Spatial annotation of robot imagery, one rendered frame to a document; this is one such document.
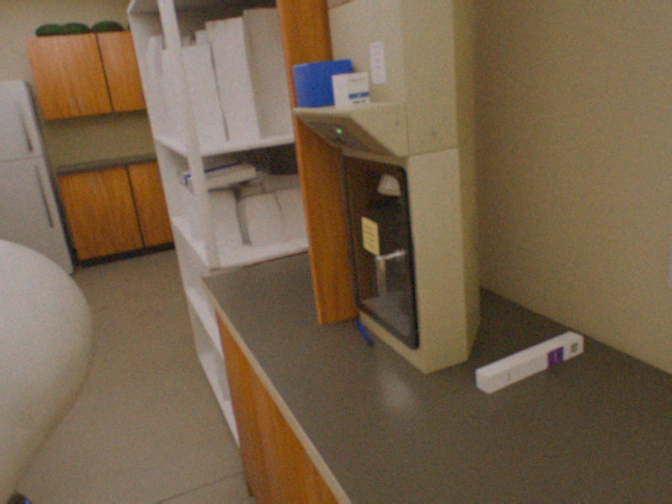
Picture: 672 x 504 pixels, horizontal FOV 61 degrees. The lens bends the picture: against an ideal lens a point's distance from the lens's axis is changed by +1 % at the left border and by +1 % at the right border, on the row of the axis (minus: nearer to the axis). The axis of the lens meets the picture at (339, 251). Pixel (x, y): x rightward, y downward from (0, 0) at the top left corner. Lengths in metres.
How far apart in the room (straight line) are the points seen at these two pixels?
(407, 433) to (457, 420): 0.10
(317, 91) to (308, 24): 0.23
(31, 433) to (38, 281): 0.07
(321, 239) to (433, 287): 0.38
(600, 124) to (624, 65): 0.13
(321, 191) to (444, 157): 0.40
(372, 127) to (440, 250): 0.30
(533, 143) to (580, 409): 0.65
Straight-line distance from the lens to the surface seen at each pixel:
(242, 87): 2.29
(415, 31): 1.11
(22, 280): 0.29
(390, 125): 1.08
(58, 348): 0.29
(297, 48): 1.41
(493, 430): 1.10
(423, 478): 1.00
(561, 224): 1.46
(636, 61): 1.28
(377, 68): 1.18
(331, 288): 1.51
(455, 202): 1.18
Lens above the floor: 1.57
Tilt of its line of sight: 17 degrees down
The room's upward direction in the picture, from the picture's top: 6 degrees counter-clockwise
